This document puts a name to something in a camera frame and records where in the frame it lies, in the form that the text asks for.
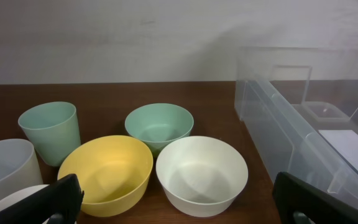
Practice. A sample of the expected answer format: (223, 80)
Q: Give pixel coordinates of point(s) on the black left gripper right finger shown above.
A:
(300, 202)

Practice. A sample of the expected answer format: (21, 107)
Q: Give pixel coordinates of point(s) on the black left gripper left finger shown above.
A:
(56, 203)

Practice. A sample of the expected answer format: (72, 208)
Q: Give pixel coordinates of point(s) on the cream plastic cup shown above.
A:
(19, 195)

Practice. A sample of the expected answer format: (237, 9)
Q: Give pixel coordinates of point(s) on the yellow plastic bowl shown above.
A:
(113, 171)

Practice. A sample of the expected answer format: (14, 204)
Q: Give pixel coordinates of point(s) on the grey plastic cup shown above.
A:
(19, 167)

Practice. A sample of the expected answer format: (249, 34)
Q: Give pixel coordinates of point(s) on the green plastic cup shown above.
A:
(53, 130)

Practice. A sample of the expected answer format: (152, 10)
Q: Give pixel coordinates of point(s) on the white paper label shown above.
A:
(345, 142)

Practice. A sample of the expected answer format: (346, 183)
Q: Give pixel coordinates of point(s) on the clear plastic storage bin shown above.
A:
(284, 96)

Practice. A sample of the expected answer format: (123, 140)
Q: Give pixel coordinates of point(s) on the white plastic bowl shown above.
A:
(201, 176)

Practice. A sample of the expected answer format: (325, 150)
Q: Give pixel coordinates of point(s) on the green plastic bowl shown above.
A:
(159, 124)

